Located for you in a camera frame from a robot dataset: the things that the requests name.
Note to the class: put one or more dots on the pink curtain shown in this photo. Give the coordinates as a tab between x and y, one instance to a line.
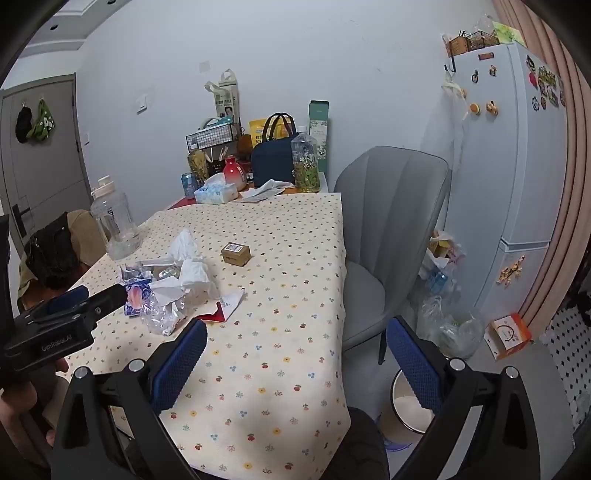
561	161

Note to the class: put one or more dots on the blue drink can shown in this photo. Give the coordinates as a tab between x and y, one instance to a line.
189	185

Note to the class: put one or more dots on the teal plastic packet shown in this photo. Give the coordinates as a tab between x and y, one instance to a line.
226	121

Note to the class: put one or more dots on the silver foil wrapper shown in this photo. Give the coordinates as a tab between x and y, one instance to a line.
134	272

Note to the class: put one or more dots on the white plastic utensil wrapper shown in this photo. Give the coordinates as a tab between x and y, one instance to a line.
157	262

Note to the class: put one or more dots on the person's left hand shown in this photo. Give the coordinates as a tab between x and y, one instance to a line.
16	406

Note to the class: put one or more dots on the white paper packet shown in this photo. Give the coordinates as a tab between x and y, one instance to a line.
254	194

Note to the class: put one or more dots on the grey upholstered chair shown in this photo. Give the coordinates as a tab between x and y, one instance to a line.
392	230

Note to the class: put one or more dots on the crushed clear plastic bottle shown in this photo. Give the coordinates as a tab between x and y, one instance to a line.
161	318

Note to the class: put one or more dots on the black garment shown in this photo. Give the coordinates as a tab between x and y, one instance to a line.
48	258

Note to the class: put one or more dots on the tall green box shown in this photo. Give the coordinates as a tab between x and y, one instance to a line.
318	124

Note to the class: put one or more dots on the green printed card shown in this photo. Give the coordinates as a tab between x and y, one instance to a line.
508	33

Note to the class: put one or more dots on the white tissue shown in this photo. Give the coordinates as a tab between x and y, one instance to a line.
184	244
196	274

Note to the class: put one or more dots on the clear plastic bag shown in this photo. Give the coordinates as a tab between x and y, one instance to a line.
455	325

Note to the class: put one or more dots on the blue and white tissue box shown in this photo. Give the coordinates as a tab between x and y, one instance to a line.
214	192

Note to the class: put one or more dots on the white paper card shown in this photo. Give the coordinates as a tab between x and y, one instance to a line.
233	302

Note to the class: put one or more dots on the white trash bin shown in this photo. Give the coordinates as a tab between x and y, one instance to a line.
411	408

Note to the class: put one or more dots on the white refrigerator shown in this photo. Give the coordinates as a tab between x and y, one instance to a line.
508	184

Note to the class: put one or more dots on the small wooden basket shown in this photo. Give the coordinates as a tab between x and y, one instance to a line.
457	45

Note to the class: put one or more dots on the crumpled tissue and paper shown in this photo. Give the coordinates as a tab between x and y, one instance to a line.
277	185

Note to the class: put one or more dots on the red and white vase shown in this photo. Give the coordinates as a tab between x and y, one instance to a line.
233	175

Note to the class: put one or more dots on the white hanging bag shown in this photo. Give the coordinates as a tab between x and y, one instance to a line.
452	87

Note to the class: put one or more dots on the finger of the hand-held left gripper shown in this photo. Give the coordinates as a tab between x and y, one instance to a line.
108	300
69	297

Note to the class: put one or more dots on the navy lunch bag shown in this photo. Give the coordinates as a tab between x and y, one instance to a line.
274	159

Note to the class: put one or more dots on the clear bottle with plants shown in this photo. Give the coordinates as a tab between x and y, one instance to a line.
305	164

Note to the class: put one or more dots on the white light switch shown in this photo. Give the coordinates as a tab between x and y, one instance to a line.
141	104

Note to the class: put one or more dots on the yellow snack bag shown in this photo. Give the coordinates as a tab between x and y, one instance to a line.
257	131

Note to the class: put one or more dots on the red envelope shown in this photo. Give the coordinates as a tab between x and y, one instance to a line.
212	317

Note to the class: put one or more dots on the white printed tote bag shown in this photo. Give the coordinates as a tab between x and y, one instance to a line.
226	99

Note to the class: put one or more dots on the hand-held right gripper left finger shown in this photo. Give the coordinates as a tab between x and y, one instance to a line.
182	364

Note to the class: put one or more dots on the black hat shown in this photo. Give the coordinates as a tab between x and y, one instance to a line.
23	123

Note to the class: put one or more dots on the red table mat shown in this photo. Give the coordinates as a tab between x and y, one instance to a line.
182	203

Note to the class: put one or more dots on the brown plush toy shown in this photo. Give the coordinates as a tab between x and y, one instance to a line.
244	142

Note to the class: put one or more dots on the orange and white box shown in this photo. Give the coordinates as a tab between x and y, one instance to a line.
510	334

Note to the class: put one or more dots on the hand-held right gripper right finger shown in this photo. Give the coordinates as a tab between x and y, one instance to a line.
413	364

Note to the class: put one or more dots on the yellow tea bottle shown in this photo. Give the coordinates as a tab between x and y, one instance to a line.
198	167

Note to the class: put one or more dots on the pink and blue packet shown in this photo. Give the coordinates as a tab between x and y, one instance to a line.
136	297

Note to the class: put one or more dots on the small cardboard box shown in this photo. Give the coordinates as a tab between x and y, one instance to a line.
235	253

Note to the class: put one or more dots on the green plush hat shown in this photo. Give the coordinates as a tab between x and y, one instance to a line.
41	121

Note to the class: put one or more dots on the large clear water jug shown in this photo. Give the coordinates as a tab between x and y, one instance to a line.
113	217

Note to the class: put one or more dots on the grey door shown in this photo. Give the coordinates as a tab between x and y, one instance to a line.
51	175

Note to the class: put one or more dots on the yellow flower fridge magnet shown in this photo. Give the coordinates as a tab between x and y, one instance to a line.
510	272

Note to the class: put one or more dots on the black utensil holder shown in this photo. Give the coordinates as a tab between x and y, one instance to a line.
217	162

